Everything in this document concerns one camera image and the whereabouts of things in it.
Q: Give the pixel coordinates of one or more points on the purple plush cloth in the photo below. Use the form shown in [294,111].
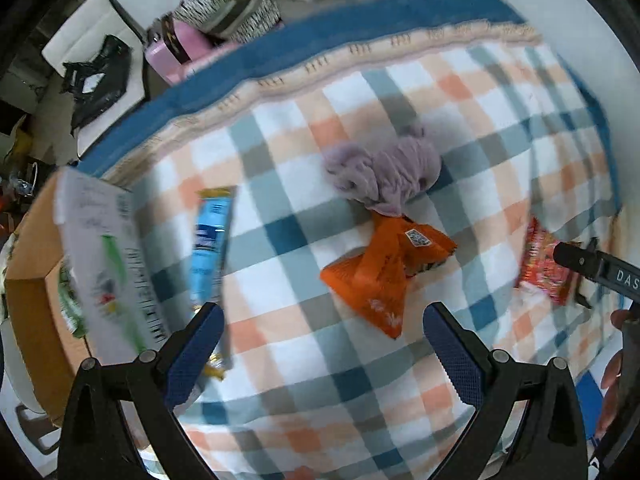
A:
[395,165]

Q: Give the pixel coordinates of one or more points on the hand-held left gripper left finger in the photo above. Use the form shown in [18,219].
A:
[196,355]

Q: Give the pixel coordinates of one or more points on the white table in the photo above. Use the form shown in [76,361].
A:
[95,20]

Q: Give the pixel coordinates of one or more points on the pink case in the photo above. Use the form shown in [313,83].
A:
[165,55]

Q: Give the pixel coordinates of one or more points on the person's right hand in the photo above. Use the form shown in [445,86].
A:
[611,372]

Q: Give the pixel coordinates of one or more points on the blue snack packet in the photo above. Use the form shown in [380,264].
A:
[210,245]

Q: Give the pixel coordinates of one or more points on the checkered tablecloth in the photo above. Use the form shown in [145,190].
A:
[325,35]

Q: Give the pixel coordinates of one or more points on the zebra print bag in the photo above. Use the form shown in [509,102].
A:
[200,7]

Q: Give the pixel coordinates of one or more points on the cardboard box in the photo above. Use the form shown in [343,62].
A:
[30,310]

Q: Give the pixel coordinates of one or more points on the red snack packet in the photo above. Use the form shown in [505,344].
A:
[540,265]

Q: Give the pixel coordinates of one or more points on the yellow bag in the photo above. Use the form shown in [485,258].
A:
[20,145]

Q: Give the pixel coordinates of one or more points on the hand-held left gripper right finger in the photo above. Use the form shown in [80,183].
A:
[452,355]

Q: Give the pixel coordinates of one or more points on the orange snack bag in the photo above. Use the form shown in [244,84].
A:
[380,270]

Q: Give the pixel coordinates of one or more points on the plaid blanket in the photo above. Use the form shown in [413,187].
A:
[310,360]

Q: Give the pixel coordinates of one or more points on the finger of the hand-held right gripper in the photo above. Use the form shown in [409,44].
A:
[572,256]

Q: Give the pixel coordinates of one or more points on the black plastic bag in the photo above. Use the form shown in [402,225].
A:
[100,80]

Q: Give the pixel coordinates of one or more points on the green white packet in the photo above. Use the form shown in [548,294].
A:
[70,305]

